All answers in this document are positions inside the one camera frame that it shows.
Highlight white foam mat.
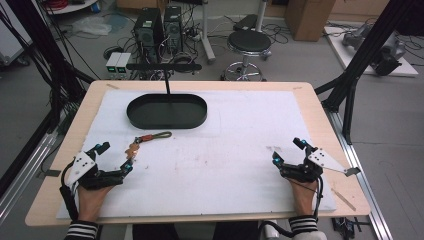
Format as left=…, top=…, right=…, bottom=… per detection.
left=55, top=88, right=338, bottom=220

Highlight white floor board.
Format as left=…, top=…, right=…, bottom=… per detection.
left=323, top=25, right=420, bottom=78

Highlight grey metal stand leg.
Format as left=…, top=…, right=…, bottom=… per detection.
left=199, top=0, right=217, bottom=65

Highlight person's right hand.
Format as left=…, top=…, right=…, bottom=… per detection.
left=289, top=179, right=320, bottom=218

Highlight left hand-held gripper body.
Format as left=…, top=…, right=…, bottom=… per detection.
left=65, top=151, right=126, bottom=191

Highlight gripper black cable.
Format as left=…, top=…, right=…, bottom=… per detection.
left=59, top=159, right=80, bottom=222
left=312, top=175, right=325, bottom=222

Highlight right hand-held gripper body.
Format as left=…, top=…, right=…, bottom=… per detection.
left=280, top=147, right=362, bottom=184

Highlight black robot device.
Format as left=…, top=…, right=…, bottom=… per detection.
left=370, top=32, right=408, bottom=77

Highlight white round table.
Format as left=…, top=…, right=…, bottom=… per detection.
left=42, top=0, right=100, bottom=15

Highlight large black computer tower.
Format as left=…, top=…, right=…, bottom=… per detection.
left=133, top=7, right=165, bottom=64

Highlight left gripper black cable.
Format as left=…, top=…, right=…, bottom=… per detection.
left=59, top=159, right=80, bottom=222

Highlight white power supply box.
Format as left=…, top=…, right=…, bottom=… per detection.
left=115, top=52, right=132, bottom=80
left=105, top=51, right=123, bottom=80

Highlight dark tape piece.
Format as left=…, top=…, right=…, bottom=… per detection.
left=40, top=169, right=63, bottom=178

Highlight brown cardboard box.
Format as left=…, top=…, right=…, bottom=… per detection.
left=284, top=0, right=337, bottom=43

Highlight black flat case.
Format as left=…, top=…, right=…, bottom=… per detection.
left=232, top=13, right=260, bottom=33

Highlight small electronics on floor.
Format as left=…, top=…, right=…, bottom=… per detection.
left=330, top=216, right=364, bottom=240

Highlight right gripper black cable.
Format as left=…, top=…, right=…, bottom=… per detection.
left=312, top=175, right=325, bottom=222

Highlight black oval tray key stand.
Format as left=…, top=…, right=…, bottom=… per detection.
left=126, top=62, right=209, bottom=131

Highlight person's left hand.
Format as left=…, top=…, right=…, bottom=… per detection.
left=77, top=184, right=115, bottom=223

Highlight aluminium rail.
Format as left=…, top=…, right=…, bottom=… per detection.
left=0, top=131, right=59, bottom=225
left=325, top=108, right=394, bottom=240

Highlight slim black computer tower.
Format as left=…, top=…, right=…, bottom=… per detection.
left=162, top=5, right=185, bottom=55

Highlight grey robot device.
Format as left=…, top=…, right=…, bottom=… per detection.
left=342, top=23, right=373, bottom=50

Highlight clear plastic bag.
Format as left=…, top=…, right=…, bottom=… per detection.
left=70, top=15, right=113, bottom=37

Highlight black looped cable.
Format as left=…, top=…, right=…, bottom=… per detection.
left=257, top=220, right=296, bottom=239

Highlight keys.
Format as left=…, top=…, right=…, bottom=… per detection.
left=124, top=130, right=173, bottom=161

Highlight black round stool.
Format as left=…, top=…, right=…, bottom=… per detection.
left=220, top=29, right=273, bottom=83

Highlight wooden strip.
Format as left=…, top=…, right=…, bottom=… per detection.
left=330, top=187, right=357, bottom=212

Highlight person's legs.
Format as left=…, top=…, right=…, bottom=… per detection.
left=132, top=221, right=260, bottom=240

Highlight black metal frame stand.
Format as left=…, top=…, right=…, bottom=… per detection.
left=314, top=0, right=424, bottom=146
left=0, top=0, right=96, bottom=198

